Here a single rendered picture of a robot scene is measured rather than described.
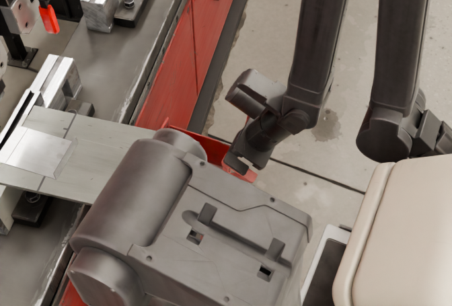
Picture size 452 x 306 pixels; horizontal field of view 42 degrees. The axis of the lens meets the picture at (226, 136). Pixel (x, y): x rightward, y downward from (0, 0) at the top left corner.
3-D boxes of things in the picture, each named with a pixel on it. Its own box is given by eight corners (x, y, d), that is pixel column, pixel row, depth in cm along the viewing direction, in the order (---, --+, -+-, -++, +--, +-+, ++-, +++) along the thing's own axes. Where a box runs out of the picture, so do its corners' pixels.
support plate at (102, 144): (129, 214, 105) (128, 212, 104) (-7, 183, 108) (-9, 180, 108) (160, 134, 115) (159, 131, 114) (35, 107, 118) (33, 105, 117)
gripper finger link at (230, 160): (205, 174, 108) (227, 157, 100) (221, 144, 111) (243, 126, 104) (235, 194, 109) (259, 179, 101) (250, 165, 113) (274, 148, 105)
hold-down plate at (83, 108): (39, 228, 116) (35, 222, 113) (14, 222, 116) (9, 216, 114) (95, 111, 132) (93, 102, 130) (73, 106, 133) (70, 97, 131)
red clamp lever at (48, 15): (59, 37, 107) (46, -5, 99) (38, 33, 108) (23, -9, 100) (62, 29, 108) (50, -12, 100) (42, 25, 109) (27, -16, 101)
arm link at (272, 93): (311, 125, 87) (329, 84, 92) (248, 81, 85) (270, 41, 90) (272, 152, 97) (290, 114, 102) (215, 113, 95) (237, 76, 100)
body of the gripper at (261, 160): (229, 151, 102) (247, 136, 96) (251, 109, 107) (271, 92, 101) (259, 172, 103) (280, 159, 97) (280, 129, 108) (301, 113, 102)
